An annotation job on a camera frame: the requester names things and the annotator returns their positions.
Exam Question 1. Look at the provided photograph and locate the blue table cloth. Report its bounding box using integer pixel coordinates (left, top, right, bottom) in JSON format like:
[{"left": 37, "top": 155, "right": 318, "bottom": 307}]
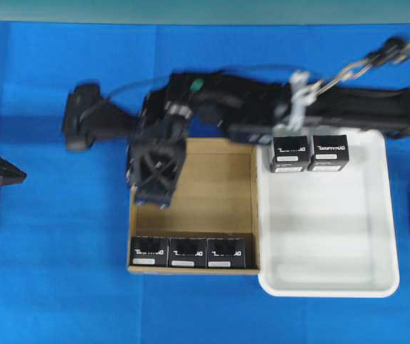
[{"left": 0, "top": 22, "right": 410, "bottom": 343}]

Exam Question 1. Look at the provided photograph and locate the black camera cable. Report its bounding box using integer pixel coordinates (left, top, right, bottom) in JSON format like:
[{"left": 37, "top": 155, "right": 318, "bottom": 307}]
[{"left": 79, "top": 63, "right": 299, "bottom": 126}]

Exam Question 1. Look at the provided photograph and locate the open cardboard box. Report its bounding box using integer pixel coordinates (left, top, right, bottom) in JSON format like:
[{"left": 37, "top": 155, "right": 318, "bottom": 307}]
[{"left": 126, "top": 138, "right": 259, "bottom": 275}]

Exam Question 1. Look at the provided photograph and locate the white zip tie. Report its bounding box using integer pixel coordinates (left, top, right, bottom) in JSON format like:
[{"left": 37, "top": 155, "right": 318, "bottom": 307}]
[{"left": 286, "top": 70, "right": 315, "bottom": 132}]

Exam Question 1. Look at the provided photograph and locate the white plastic tray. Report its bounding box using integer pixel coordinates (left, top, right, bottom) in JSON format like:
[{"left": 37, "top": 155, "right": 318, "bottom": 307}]
[{"left": 256, "top": 129, "right": 400, "bottom": 298}]

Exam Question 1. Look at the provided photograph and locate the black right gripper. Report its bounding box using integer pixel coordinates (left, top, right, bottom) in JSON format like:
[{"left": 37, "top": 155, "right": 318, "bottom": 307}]
[{"left": 126, "top": 72, "right": 284, "bottom": 199}]

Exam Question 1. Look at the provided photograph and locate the grey suspension cord with ball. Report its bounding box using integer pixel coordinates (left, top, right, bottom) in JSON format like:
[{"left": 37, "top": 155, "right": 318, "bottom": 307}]
[{"left": 305, "top": 30, "right": 410, "bottom": 105}]

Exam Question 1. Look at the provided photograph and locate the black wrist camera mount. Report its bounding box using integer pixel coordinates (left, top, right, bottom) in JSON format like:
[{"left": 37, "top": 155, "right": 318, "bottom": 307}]
[{"left": 62, "top": 82, "right": 138, "bottom": 152}]

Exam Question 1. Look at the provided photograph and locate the black box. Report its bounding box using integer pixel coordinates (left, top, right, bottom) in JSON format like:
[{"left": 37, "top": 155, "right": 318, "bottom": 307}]
[
  {"left": 307, "top": 135, "right": 350, "bottom": 172},
  {"left": 133, "top": 189, "right": 171, "bottom": 209},
  {"left": 168, "top": 237, "right": 207, "bottom": 269},
  {"left": 206, "top": 234, "right": 257, "bottom": 269},
  {"left": 129, "top": 236, "right": 169, "bottom": 267},
  {"left": 269, "top": 135, "right": 310, "bottom": 173}
]

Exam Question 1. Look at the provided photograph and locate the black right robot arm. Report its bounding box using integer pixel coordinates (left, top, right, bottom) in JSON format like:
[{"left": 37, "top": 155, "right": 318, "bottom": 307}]
[{"left": 128, "top": 72, "right": 410, "bottom": 206}]

